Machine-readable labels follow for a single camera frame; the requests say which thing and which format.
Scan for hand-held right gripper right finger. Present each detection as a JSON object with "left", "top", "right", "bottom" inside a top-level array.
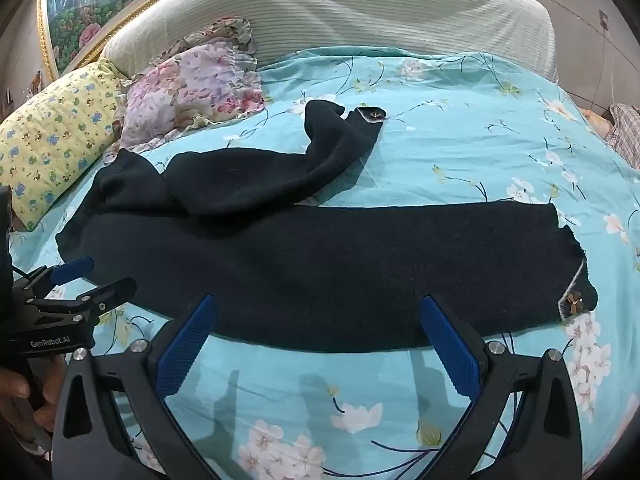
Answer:
[{"left": 415, "top": 295, "right": 583, "bottom": 480}]

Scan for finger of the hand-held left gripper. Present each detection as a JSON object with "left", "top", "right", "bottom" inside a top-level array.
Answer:
[
  {"left": 12, "top": 256, "right": 95, "bottom": 302},
  {"left": 39, "top": 276, "right": 138, "bottom": 326}
]

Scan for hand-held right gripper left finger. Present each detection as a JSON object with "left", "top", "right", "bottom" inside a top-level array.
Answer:
[{"left": 51, "top": 294, "right": 236, "bottom": 480}]

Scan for black pants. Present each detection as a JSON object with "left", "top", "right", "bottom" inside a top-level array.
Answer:
[{"left": 55, "top": 100, "right": 600, "bottom": 354}]

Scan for person's left hand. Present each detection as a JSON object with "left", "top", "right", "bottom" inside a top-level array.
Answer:
[{"left": 0, "top": 367, "right": 67, "bottom": 433}]

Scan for yellow printed pillow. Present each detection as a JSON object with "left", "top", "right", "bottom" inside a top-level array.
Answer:
[{"left": 0, "top": 58, "right": 127, "bottom": 232}]

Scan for turquoise floral bedsheet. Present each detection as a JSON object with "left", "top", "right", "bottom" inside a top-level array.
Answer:
[{"left": 9, "top": 46, "right": 640, "bottom": 480}]

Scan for pink floral pillow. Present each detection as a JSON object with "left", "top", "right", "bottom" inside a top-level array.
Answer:
[{"left": 102, "top": 16, "right": 267, "bottom": 167}]

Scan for gold framed landscape painting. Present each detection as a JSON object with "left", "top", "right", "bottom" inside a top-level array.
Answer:
[{"left": 37, "top": 0, "right": 237, "bottom": 82}]

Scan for peach cloth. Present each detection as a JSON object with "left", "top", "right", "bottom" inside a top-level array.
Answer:
[{"left": 580, "top": 107, "right": 615, "bottom": 137}]

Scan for plaid cloth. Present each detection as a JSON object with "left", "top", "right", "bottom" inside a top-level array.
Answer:
[{"left": 602, "top": 103, "right": 640, "bottom": 169}]

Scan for white striped headboard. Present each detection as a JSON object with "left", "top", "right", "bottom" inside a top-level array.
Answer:
[{"left": 100, "top": 0, "right": 560, "bottom": 84}]

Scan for thin wall cable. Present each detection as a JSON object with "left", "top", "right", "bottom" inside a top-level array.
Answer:
[{"left": 589, "top": 29, "right": 618, "bottom": 111}]

